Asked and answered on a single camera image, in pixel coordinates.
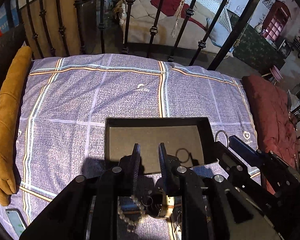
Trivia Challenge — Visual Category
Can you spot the silver ring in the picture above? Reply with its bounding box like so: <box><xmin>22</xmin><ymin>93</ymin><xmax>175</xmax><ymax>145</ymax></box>
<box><xmin>214</xmin><ymin>129</ymin><xmax>230</xmax><ymax>147</ymax></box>

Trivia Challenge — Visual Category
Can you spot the white pearl bracelet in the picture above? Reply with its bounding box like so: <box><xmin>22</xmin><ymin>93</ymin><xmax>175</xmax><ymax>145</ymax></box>
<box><xmin>116</xmin><ymin>194</ymin><xmax>147</xmax><ymax>233</ymax></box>

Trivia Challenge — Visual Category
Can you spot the beige strap wristwatch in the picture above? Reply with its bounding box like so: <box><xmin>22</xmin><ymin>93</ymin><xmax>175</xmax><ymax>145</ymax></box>
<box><xmin>147</xmin><ymin>189</ymin><xmax>175</xmax><ymax>219</ymax></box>

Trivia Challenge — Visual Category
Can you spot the black rectangular jewelry tray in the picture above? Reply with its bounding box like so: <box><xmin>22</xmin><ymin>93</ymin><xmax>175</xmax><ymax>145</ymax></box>
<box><xmin>104</xmin><ymin>117</ymin><xmax>217</xmax><ymax>174</ymax></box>

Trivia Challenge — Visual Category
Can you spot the dark red quilted blanket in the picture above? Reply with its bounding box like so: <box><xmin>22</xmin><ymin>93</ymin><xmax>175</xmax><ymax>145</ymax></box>
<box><xmin>242</xmin><ymin>74</ymin><xmax>299</xmax><ymax>196</ymax></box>

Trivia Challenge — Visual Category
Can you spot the pink stool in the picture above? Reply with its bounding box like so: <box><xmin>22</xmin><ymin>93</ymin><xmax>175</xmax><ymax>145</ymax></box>
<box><xmin>262</xmin><ymin>66</ymin><xmax>283</xmax><ymax>85</ymax></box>

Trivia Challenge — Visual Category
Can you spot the purple plaid bed sheet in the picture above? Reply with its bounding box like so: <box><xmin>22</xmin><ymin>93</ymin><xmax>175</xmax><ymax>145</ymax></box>
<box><xmin>0</xmin><ymin>52</ymin><xmax>262</xmax><ymax>240</ymax></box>

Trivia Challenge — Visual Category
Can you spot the green patterned cloth table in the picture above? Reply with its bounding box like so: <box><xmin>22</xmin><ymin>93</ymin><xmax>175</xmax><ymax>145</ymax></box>
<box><xmin>232</xmin><ymin>24</ymin><xmax>285</xmax><ymax>74</ymax></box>

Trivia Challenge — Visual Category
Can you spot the black smartphone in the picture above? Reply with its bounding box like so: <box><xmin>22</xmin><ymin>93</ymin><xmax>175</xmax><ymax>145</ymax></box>
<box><xmin>5</xmin><ymin>208</ymin><xmax>27</xmax><ymax>237</ymax></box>

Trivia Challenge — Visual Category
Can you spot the mustard suede cushion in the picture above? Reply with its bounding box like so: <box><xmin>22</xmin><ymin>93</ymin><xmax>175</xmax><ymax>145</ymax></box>
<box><xmin>0</xmin><ymin>46</ymin><xmax>32</xmax><ymax>206</ymax></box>

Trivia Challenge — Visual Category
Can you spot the red phone booth cabinet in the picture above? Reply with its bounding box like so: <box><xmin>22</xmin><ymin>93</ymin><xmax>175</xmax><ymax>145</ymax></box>
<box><xmin>262</xmin><ymin>0</ymin><xmax>291</xmax><ymax>42</ymax></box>

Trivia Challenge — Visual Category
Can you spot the beige sofa with pillows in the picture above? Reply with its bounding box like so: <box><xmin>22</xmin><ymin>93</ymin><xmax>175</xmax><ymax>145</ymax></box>
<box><xmin>114</xmin><ymin>0</ymin><xmax>221</xmax><ymax>50</ymax></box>

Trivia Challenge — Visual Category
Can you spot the wooden panel board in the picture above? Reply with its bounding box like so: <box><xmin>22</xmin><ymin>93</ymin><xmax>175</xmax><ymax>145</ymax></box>
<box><xmin>18</xmin><ymin>0</ymin><xmax>80</xmax><ymax>59</ymax></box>

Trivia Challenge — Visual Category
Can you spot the red throw blanket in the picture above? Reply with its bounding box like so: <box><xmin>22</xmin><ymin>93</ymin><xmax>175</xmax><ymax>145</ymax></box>
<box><xmin>151</xmin><ymin>0</ymin><xmax>207</xmax><ymax>30</ymax></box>

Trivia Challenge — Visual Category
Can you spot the black iron bed frame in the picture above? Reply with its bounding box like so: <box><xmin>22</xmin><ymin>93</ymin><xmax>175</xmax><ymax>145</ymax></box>
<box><xmin>5</xmin><ymin>0</ymin><xmax>260</xmax><ymax>70</ymax></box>

